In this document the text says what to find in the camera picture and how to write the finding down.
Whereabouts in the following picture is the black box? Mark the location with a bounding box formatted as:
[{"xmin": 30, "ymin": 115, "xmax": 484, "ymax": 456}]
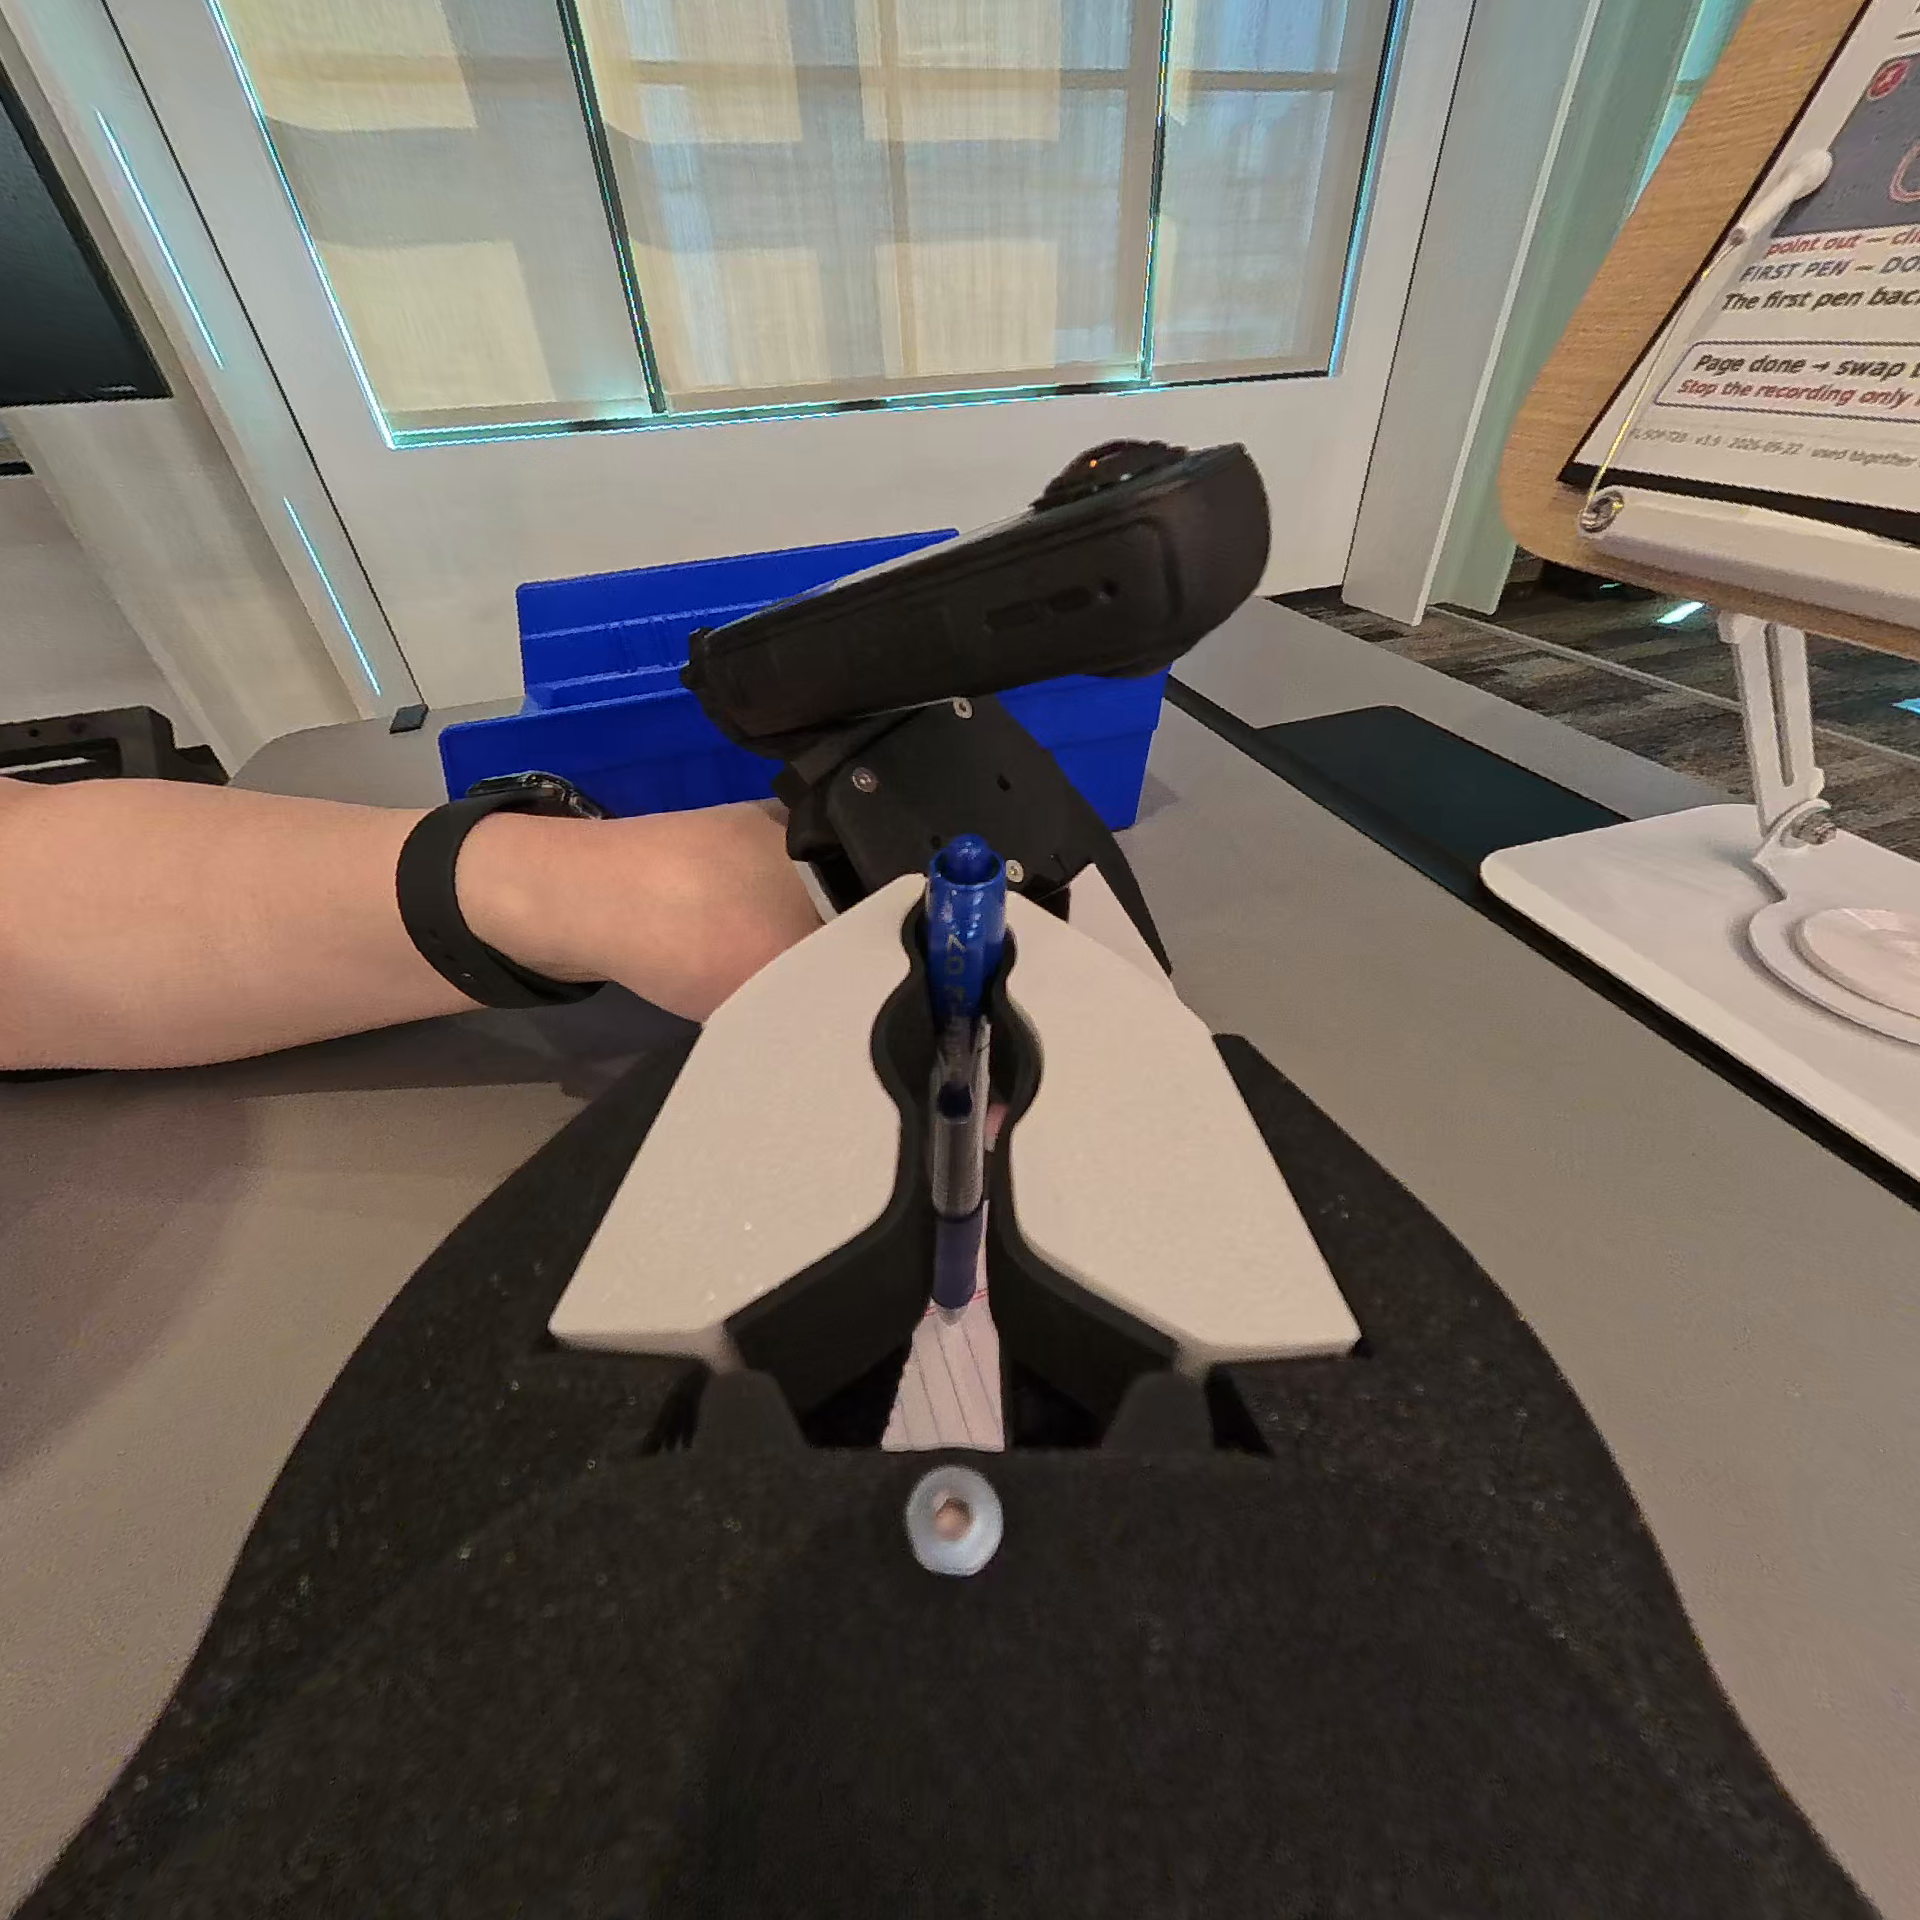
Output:
[{"xmin": 0, "ymin": 703, "xmax": 227, "ymax": 783}]

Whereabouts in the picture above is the white stand base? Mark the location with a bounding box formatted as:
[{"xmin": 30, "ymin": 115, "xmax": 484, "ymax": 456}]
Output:
[{"xmin": 1482, "ymin": 487, "xmax": 1920, "ymax": 1180}]

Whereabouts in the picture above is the wooden document stand board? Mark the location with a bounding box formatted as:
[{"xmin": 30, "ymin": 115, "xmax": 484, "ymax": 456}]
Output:
[{"xmin": 1497, "ymin": 0, "xmax": 1920, "ymax": 662}]

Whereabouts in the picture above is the person's left hand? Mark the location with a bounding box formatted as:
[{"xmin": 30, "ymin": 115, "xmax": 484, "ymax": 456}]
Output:
[{"xmin": 457, "ymin": 803, "xmax": 828, "ymax": 1024}]

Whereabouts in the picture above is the white lined notepad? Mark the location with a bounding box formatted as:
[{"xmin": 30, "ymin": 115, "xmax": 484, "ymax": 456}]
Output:
[{"xmin": 883, "ymin": 1295, "xmax": 1003, "ymax": 1453}]

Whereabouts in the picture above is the black smartwatch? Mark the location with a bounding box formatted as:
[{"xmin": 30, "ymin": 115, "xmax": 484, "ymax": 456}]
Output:
[{"xmin": 398, "ymin": 772, "xmax": 608, "ymax": 1010}]

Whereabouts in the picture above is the person's left forearm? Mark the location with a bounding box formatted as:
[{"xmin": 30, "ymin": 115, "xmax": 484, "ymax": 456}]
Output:
[{"xmin": 0, "ymin": 772, "xmax": 436, "ymax": 1074}]

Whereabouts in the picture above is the blue plastic bin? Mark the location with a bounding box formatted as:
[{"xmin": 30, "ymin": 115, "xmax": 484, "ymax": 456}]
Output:
[{"xmin": 440, "ymin": 527, "xmax": 1173, "ymax": 828}]

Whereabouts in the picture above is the blue pen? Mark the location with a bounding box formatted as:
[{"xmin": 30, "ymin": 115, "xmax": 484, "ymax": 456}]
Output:
[{"xmin": 921, "ymin": 834, "xmax": 1010, "ymax": 1322}]

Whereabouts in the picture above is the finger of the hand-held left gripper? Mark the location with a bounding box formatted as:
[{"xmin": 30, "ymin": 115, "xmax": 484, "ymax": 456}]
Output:
[{"xmin": 1073, "ymin": 838, "xmax": 1174, "ymax": 986}]

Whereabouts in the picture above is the black wall monitor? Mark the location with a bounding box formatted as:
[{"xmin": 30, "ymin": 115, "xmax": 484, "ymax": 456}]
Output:
[{"xmin": 0, "ymin": 60, "xmax": 174, "ymax": 407}]

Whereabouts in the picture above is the printed instruction sheet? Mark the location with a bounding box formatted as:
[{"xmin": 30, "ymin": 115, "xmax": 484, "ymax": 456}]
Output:
[{"xmin": 1558, "ymin": 0, "xmax": 1920, "ymax": 496}]

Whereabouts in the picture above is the dark desk mat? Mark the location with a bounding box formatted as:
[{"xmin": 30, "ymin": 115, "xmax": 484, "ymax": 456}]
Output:
[{"xmin": 1170, "ymin": 675, "xmax": 1636, "ymax": 902}]

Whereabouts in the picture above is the large window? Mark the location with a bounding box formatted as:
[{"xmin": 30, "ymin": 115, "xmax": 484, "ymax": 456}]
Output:
[{"xmin": 211, "ymin": 0, "xmax": 1413, "ymax": 447}]

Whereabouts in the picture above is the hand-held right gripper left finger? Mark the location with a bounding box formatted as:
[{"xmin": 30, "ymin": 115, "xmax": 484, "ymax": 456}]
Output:
[{"xmin": 548, "ymin": 871, "xmax": 940, "ymax": 1450}]

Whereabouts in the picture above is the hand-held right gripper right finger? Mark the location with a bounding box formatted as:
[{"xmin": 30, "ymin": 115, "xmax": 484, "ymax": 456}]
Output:
[{"xmin": 982, "ymin": 915, "xmax": 1366, "ymax": 1450}]

